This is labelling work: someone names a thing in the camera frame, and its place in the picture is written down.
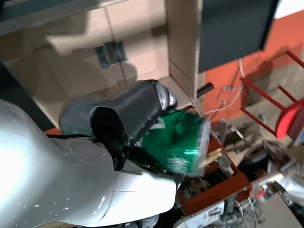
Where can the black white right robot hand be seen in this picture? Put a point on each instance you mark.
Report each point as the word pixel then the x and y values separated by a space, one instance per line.
pixel 59 180

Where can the dented green soda can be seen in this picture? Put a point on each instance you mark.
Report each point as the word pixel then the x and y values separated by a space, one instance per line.
pixel 180 133

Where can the open cardboard box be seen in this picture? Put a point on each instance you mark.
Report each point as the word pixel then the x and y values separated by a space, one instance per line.
pixel 83 47

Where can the orange tool cart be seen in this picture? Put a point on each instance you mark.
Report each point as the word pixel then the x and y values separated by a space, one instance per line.
pixel 213 192

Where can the black metal bar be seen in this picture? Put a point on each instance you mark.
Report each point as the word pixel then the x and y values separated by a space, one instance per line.
pixel 205 89

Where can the red metal stool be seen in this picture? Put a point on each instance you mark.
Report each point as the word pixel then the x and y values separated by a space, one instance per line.
pixel 291 118

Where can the orange floor mat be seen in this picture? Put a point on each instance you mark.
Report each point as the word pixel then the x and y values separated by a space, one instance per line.
pixel 273 45

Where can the clear acrylic bracket plate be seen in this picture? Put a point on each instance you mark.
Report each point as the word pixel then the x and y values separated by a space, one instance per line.
pixel 228 88

